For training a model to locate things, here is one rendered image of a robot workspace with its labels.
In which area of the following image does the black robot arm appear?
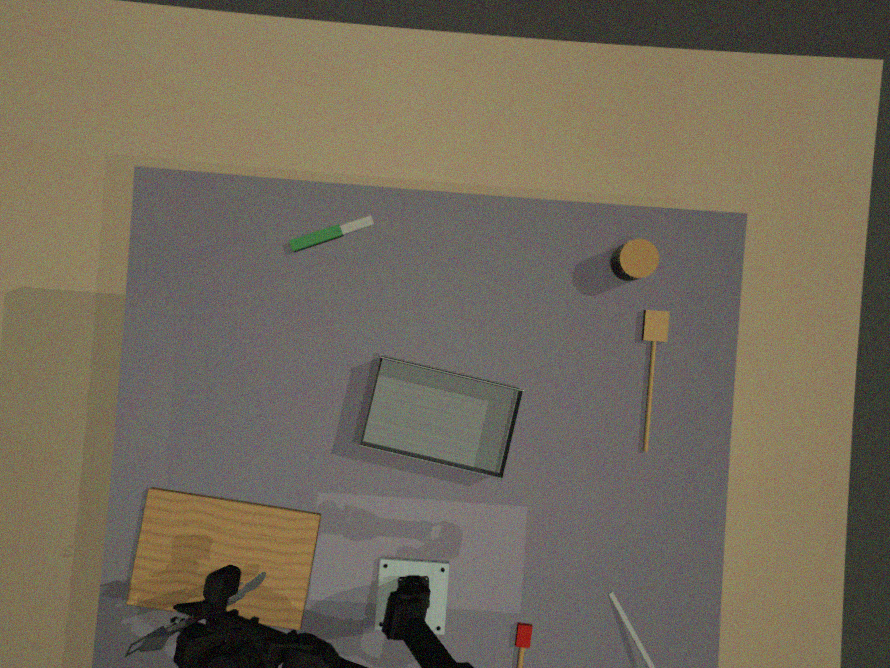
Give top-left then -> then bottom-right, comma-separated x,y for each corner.
174,575 -> 473,668

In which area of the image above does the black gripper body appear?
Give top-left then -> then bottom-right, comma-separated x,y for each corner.
201,565 -> 259,652

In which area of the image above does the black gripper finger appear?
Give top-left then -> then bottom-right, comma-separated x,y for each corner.
170,617 -> 206,633
173,599 -> 206,622

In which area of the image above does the wooden board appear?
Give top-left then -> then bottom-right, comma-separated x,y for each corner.
126,487 -> 321,630

